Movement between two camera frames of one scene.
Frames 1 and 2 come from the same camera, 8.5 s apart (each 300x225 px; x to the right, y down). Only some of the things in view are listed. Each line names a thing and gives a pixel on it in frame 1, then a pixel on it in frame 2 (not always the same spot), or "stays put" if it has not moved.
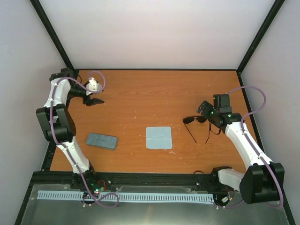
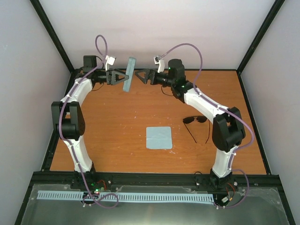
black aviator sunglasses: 200,119 stays put
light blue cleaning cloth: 159,138 stays put
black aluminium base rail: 108,179 stays put
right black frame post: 264,27 stays put
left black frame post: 39,8 stays put
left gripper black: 89,102 to 112,77
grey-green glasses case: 103,141 to 129,72
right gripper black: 205,112 to 146,72
